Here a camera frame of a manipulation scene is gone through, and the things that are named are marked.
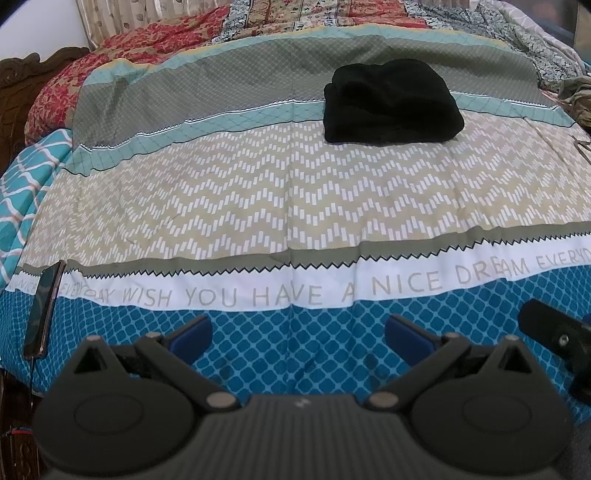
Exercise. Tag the black pants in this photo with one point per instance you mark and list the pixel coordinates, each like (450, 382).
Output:
(392, 106)

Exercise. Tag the red floral patchwork quilt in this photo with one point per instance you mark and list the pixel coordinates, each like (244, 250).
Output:
(138, 50)

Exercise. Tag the olive crumpled cloth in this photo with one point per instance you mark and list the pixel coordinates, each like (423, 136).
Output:
(577, 97)

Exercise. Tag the blue grey floral cloth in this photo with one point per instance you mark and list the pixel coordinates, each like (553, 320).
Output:
(508, 32)

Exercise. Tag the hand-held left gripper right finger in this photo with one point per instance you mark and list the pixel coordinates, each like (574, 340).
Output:
(408, 337)

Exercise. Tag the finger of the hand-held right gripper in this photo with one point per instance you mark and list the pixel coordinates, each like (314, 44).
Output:
(554, 330)

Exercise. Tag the carved wooden headboard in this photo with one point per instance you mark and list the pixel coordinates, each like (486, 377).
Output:
(23, 87)

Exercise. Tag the black smartphone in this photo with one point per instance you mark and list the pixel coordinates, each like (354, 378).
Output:
(45, 309)

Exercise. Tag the printed zigzag teal blanket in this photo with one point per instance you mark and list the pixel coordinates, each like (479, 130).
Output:
(231, 207)

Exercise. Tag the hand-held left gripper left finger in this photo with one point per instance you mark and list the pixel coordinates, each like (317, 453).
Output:
(190, 336)

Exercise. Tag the teal lattice bed sheet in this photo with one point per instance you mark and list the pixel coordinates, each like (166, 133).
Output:
(27, 184)

